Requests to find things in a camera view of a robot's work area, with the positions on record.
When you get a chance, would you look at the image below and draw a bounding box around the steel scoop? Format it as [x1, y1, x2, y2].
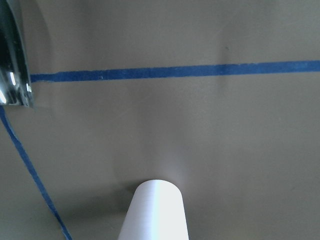
[0, 0, 34, 108]

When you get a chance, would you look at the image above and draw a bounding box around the pink cup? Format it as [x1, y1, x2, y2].
[118, 179, 189, 240]

